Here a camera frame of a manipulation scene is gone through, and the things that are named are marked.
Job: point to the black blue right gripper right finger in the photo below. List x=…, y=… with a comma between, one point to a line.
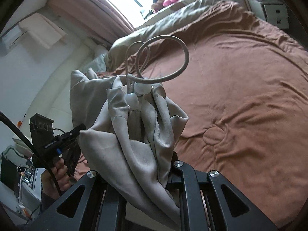
x=209, y=201

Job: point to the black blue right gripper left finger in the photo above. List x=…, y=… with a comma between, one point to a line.
x=90, y=204

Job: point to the beige jacket garment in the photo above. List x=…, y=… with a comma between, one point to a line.
x=131, y=130

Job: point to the person's left hand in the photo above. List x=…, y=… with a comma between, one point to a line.
x=60, y=173

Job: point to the pale green pillow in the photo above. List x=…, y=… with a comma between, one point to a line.
x=98, y=65

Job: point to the olive beige duvet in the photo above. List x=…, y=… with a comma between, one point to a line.
x=167, y=25

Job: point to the pink brown curtain left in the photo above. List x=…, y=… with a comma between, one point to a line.
x=99, y=18

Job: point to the white bedside drawer cabinet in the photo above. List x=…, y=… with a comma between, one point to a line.
x=272, y=11

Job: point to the white wall air conditioner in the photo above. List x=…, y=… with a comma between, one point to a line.
x=12, y=38

